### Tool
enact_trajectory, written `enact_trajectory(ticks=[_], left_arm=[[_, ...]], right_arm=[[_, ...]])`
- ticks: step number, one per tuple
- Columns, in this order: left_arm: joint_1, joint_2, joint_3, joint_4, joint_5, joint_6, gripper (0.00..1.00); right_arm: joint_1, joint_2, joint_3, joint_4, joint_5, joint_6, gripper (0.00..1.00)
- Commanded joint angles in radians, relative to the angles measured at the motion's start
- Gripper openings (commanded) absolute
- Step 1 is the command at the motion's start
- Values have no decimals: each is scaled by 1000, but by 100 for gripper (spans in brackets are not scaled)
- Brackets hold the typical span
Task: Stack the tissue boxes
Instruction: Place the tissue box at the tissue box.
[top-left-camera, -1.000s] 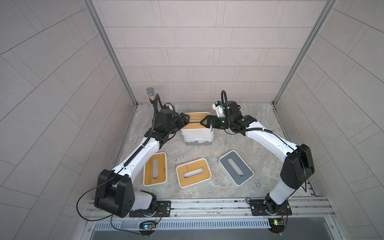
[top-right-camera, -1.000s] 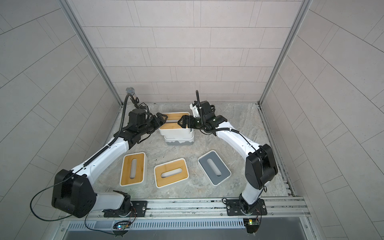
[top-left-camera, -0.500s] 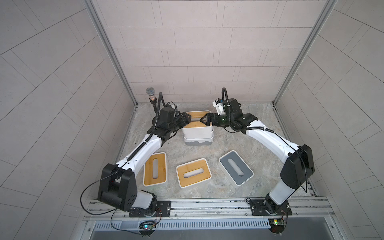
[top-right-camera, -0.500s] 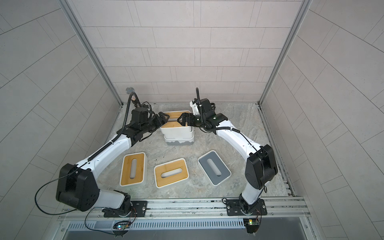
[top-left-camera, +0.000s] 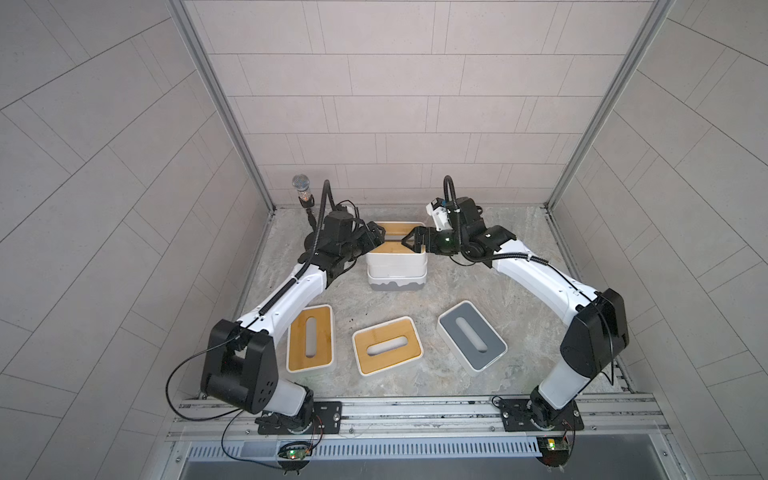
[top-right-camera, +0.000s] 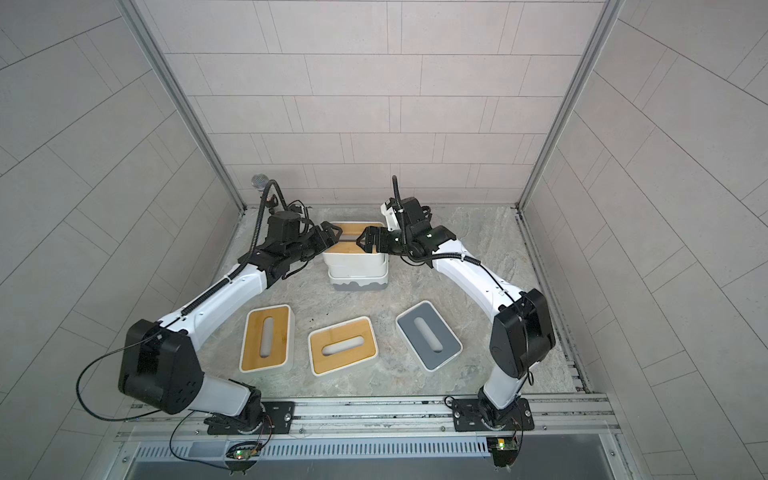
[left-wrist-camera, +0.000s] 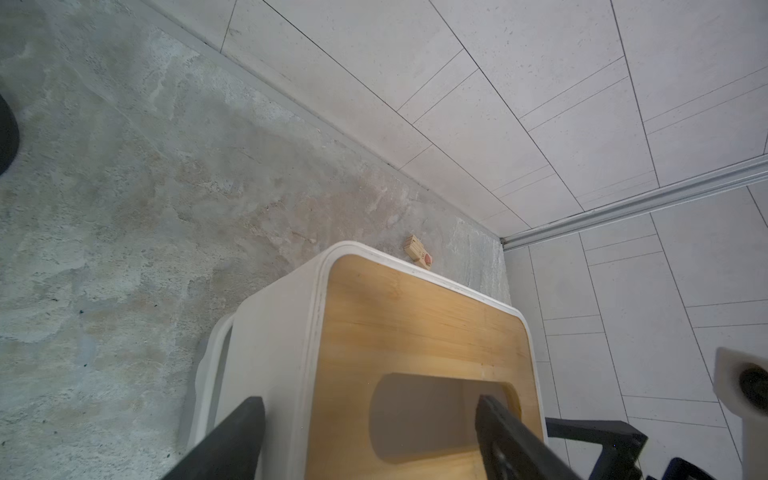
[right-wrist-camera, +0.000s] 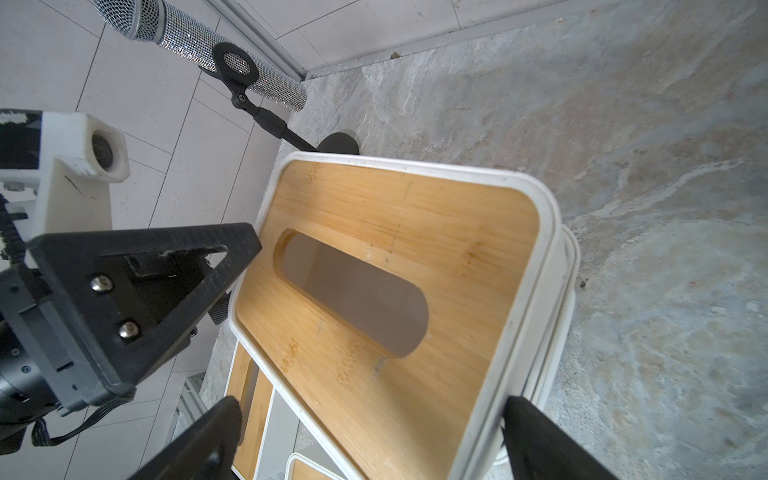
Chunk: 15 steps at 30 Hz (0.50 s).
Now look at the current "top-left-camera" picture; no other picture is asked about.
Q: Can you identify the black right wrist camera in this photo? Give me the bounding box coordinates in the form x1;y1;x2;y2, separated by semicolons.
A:
426;197;483;231

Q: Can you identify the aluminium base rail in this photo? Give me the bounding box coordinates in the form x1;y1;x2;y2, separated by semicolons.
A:
158;393;671;442

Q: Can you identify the aluminium corner post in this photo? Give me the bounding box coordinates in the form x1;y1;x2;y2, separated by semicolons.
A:
545;0;675;213
168;0;276;214

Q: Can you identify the microphone on black stand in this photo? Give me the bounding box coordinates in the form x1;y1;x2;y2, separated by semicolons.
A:
292;174;317;231

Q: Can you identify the aluminium corner post left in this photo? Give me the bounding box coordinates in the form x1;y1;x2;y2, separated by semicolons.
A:
168;0;276;214

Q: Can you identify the aluminium corner post right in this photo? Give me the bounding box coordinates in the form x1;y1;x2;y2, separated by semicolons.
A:
545;0;675;213

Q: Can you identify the left green circuit board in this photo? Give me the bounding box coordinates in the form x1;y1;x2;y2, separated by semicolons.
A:
277;442;312;475

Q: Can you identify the grey lid tissue box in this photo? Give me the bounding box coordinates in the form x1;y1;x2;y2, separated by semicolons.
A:
367;267;428;279
437;300;508;376

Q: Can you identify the bamboo lid tissue box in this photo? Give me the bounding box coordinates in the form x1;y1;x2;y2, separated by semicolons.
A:
352;316;424;377
286;304;336;374
365;220;427;276

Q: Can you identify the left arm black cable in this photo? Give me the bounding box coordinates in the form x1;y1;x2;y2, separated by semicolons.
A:
164;178;337;469

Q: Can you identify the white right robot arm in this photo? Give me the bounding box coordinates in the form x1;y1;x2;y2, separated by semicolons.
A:
401;226;629;430

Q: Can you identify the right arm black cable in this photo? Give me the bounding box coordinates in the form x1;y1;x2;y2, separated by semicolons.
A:
442;175;616;385

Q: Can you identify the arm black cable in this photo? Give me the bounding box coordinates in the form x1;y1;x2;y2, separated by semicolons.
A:
164;178;337;469
442;175;616;385

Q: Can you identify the right green circuit board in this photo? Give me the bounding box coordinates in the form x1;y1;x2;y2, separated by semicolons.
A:
536;437;572;468

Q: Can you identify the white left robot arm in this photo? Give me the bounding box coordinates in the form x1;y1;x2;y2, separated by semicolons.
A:
200;219;386;433

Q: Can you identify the grey lid tissue box front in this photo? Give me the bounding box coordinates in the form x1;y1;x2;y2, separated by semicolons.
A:
437;300;508;376

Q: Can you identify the white ventilation grille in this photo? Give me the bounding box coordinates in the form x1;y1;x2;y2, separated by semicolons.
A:
187;437;542;462

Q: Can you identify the green circuit board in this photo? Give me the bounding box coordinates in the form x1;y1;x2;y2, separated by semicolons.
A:
277;442;312;475
536;437;572;468

